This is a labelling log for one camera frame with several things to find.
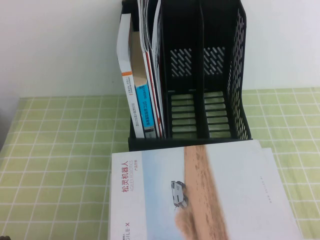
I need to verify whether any white book with orange band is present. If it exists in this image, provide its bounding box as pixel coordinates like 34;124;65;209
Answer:
116;12;146;139

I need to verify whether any AgileX desert cover brochure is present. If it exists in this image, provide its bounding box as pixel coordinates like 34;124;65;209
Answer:
108;139;302;240

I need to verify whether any blue spine book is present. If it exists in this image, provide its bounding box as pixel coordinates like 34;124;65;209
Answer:
128;31;159;140

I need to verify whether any white vehicle brochure red edge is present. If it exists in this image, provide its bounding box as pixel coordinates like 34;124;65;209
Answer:
136;0;167;139

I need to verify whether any black plastic book holder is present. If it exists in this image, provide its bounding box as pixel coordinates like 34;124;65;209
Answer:
120;0;254;152

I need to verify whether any plain white booklet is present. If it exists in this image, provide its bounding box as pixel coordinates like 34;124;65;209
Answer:
259;147;303;240

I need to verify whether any green checked tablecloth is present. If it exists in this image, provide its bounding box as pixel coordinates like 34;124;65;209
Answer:
0;87;320;240

